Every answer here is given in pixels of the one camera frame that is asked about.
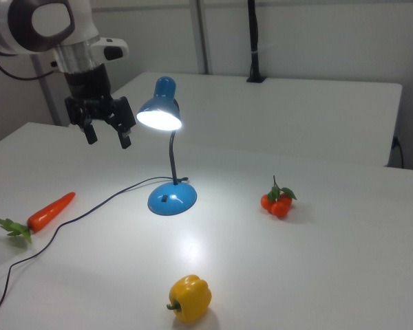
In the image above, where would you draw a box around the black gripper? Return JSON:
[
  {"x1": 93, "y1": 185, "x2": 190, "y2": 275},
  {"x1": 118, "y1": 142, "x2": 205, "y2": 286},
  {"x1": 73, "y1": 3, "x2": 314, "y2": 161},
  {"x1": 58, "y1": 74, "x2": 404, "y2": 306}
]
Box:
[{"x1": 63, "y1": 63, "x2": 138, "y2": 150}]

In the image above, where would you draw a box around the blue desk lamp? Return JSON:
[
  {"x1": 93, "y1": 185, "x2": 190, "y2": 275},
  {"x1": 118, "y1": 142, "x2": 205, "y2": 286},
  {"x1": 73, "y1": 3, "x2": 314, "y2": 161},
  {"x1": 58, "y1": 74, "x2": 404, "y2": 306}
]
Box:
[{"x1": 136, "y1": 76, "x2": 198, "y2": 217}]

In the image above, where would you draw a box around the orange toy carrot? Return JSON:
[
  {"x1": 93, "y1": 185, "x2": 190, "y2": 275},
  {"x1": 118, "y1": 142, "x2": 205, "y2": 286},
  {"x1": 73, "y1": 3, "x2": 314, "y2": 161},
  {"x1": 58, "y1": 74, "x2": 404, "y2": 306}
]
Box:
[{"x1": 0, "y1": 191, "x2": 77, "y2": 245}]

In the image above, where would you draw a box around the orange toy tangerine cluster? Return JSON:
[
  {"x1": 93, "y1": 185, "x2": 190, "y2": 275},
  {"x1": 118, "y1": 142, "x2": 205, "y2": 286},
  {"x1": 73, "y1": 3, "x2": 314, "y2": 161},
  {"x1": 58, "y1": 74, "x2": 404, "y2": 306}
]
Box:
[{"x1": 260, "y1": 175, "x2": 298, "y2": 219}]

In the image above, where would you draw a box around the yellow toy bell pepper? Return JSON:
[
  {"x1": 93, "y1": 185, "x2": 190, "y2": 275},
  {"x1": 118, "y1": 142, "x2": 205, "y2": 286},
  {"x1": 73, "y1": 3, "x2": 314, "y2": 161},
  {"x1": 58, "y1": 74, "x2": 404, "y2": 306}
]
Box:
[{"x1": 165, "y1": 274, "x2": 213, "y2": 323}]

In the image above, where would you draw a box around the grey metal frame post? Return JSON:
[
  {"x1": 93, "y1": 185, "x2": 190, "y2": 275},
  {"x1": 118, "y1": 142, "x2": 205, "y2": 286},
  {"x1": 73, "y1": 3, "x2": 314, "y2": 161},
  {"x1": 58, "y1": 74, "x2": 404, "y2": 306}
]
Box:
[{"x1": 31, "y1": 54, "x2": 63, "y2": 127}]

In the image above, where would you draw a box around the dark robot arm cable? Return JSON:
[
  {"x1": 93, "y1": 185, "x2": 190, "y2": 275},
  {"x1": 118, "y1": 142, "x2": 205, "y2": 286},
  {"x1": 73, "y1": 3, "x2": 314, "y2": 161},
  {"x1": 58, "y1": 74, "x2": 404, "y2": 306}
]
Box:
[{"x1": 0, "y1": 54, "x2": 57, "y2": 82}]

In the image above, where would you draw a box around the dark lamp power cable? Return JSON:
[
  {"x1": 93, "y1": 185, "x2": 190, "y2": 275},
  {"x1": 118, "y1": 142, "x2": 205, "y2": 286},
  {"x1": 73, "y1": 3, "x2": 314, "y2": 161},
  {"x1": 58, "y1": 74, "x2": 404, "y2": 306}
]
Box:
[{"x1": 0, "y1": 176, "x2": 189, "y2": 321}]

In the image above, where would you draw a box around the grey wall panel profile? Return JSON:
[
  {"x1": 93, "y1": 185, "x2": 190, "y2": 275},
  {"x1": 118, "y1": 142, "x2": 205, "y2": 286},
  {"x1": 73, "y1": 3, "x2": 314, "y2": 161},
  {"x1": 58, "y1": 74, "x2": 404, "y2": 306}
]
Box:
[{"x1": 188, "y1": 0, "x2": 215, "y2": 75}]

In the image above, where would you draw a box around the black clamped camera pole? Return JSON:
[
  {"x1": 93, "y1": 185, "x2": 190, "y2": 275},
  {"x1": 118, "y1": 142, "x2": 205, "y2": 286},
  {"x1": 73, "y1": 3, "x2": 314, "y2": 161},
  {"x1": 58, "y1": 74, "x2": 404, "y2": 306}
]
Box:
[{"x1": 245, "y1": 0, "x2": 266, "y2": 84}]

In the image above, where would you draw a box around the black wall plug cable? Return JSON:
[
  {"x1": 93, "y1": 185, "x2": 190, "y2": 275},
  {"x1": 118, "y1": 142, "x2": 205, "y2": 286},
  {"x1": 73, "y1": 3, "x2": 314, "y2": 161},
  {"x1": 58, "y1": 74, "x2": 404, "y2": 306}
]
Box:
[{"x1": 392, "y1": 135, "x2": 405, "y2": 169}]

